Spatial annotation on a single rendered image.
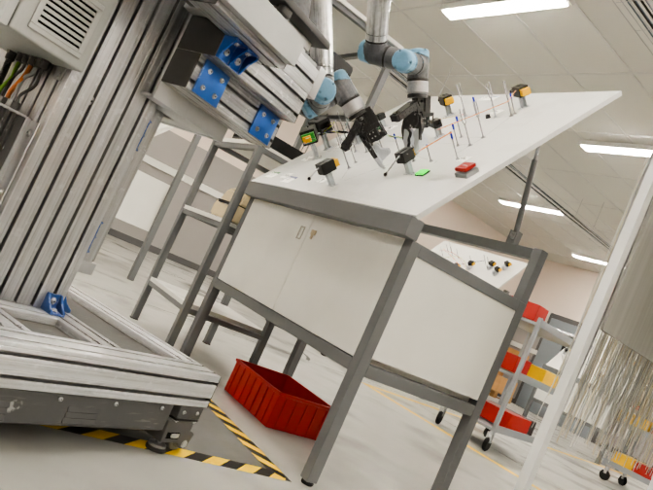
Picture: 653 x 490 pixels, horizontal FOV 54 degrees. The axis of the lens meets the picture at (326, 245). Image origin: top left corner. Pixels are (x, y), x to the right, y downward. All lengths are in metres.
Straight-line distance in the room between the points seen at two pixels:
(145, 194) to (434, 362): 3.42
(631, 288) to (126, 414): 1.47
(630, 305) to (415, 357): 0.67
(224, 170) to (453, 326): 8.29
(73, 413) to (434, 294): 1.13
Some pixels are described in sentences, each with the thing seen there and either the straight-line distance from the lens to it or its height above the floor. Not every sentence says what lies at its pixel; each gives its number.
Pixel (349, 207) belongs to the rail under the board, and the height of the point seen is 0.85.
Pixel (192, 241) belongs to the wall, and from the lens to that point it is 10.15.
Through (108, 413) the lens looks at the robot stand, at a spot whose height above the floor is 0.10.
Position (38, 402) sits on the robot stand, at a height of 0.11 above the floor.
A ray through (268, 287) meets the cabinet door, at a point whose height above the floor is 0.47.
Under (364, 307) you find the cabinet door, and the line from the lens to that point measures 2.01.
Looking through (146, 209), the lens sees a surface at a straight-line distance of 5.15.
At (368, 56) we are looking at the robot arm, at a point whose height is 1.34.
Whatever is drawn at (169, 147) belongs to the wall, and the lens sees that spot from 9.81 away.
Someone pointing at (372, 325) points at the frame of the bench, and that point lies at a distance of 1.95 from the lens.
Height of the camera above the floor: 0.55
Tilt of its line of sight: 4 degrees up
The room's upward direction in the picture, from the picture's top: 24 degrees clockwise
